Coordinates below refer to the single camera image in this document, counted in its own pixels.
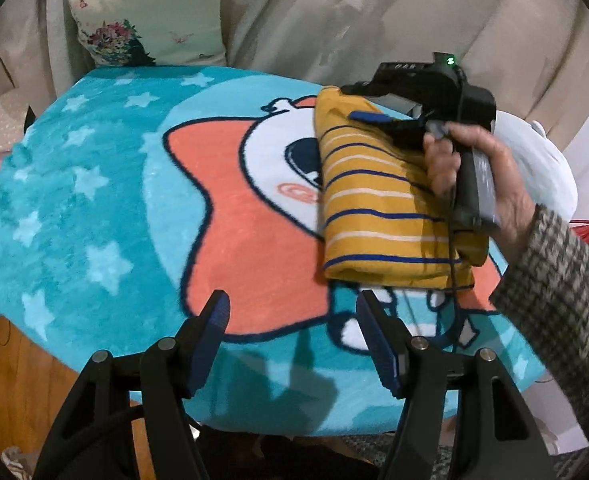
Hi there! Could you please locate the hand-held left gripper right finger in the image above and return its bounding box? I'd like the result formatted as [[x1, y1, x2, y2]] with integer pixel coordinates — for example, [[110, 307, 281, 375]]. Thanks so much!
[[356, 289, 558, 480]]

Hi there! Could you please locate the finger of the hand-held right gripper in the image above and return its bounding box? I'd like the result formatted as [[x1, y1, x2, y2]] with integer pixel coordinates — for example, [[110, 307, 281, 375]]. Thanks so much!
[[348, 109, 429, 151], [341, 82, 422, 117]]

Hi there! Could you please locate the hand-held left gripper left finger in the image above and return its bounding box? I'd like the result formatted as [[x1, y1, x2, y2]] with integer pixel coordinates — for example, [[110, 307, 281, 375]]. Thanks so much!
[[32, 289, 232, 480]]

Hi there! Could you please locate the yellow striped small shirt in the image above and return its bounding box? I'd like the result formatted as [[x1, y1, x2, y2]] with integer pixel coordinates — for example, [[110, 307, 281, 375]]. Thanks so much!
[[314, 86, 491, 292]]

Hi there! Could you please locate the person's right forearm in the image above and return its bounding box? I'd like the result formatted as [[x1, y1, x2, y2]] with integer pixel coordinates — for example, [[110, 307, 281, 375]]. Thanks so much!
[[489, 204, 589, 458]]

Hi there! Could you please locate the person's right hand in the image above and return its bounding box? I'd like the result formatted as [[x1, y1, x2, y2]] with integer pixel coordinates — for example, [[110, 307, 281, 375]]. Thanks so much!
[[423, 121, 539, 257]]

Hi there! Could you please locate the person's checkered grey clothing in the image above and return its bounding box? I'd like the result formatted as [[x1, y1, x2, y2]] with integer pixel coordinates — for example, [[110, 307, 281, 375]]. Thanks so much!
[[345, 431, 401, 467]]

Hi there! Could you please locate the beige sofa cover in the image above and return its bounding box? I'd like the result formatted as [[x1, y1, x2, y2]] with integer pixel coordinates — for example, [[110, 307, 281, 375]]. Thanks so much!
[[0, 0, 589, 161]]

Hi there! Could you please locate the white soft cushion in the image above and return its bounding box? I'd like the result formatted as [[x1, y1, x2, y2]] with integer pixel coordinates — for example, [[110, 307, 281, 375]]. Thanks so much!
[[493, 110, 578, 225]]

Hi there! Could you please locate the turquoise cartoon printed blanket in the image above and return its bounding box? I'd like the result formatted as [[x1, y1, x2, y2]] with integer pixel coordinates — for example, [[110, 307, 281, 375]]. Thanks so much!
[[0, 65, 550, 438]]

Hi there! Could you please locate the floral print pillow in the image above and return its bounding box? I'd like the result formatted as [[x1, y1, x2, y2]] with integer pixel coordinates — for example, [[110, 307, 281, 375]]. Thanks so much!
[[63, 0, 228, 68]]

